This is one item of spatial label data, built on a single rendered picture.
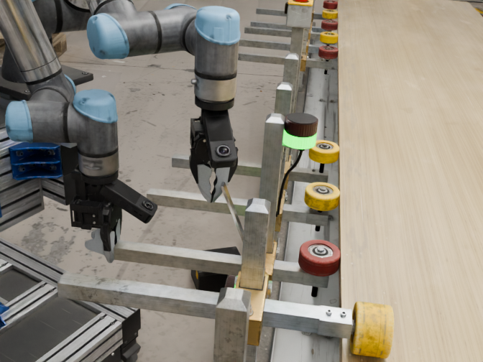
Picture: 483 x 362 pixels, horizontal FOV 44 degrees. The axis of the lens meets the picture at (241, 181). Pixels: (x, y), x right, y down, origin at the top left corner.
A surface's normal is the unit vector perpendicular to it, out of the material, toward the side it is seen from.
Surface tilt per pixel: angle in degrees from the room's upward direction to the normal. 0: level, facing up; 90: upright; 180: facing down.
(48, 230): 0
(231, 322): 90
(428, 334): 0
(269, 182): 90
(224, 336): 90
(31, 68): 92
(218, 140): 31
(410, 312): 0
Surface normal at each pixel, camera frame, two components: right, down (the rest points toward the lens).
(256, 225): -0.14, 0.46
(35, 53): 0.44, 0.33
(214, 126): 0.13, -0.51
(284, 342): 0.06, -0.88
